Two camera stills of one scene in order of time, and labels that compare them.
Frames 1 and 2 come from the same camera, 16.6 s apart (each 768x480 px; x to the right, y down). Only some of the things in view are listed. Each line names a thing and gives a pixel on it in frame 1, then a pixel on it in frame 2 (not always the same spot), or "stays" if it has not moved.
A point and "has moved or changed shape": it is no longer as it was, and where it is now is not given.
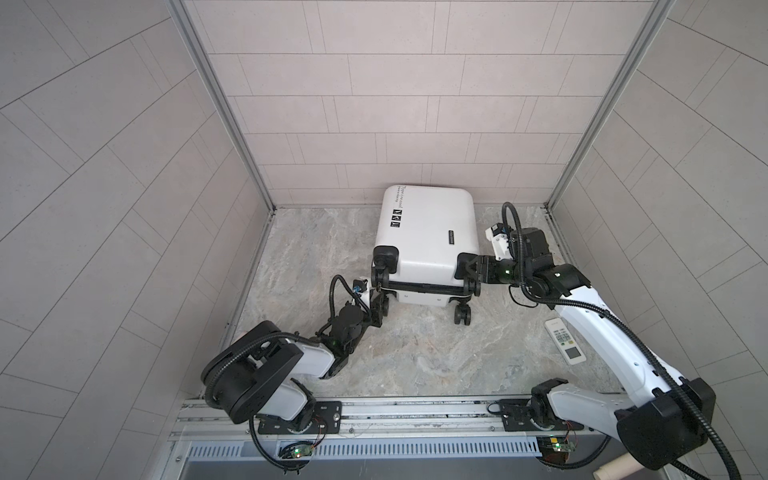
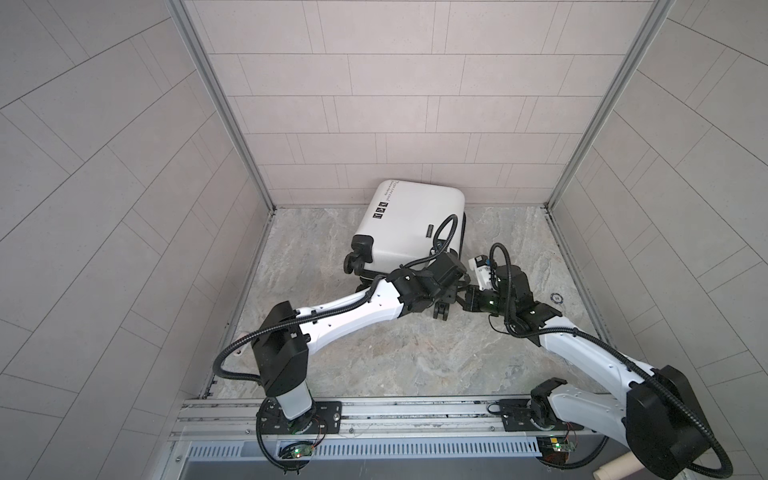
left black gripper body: (362, 323) → (446, 294)
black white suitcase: (420, 233) has moved or changed shape
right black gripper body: (503, 271) → (488, 302)
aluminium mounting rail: (477, 419) stays
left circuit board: (296, 450) stays
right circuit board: (555, 448) stays
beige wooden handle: (617, 469) stays
